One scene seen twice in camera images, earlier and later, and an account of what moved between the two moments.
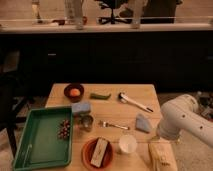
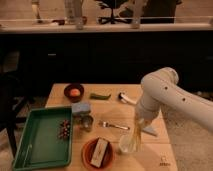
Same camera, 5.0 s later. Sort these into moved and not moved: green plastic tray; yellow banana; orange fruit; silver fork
Moved: yellow banana
Not moved: silver fork; green plastic tray; orange fruit
